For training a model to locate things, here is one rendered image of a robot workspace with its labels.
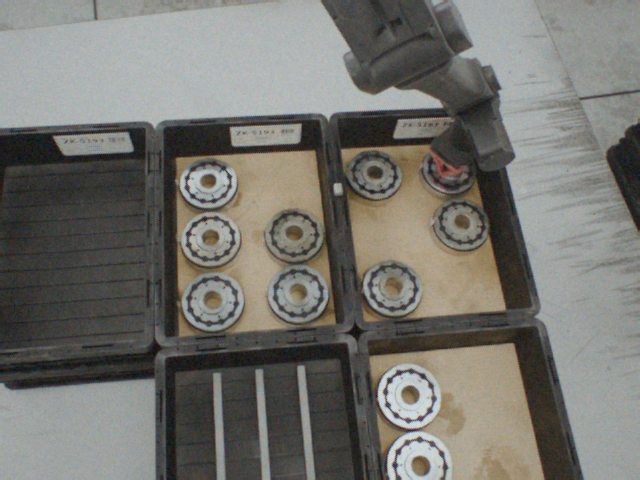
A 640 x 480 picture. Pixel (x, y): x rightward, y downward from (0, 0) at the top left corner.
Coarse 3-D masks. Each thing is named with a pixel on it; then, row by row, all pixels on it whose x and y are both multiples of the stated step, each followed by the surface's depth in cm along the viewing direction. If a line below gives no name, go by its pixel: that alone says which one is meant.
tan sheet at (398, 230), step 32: (416, 160) 119; (416, 192) 117; (352, 224) 113; (384, 224) 114; (416, 224) 114; (384, 256) 111; (416, 256) 111; (448, 256) 112; (480, 256) 112; (448, 288) 109; (480, 288) 110
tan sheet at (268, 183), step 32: (192, 160) 116; (224, 160) 116; (256, 160) 117; (288, 160) 117; (256, 192) 114; (288, 192) 115; (256, 224) 112; (256, 256) 109; (320, 256) 110; (256, 288) 107; (256, 320) 105; (320, 320) 105
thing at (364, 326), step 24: (336, 120) 110; (336, 144) 109; (336, 168) 106; (504, 168) 108; (504, 192) 107; (528, 264) 101; (528, 288) 100; (360, 312) 96; (480, 312) 97; (504, 312) 98; (528, 312) 98
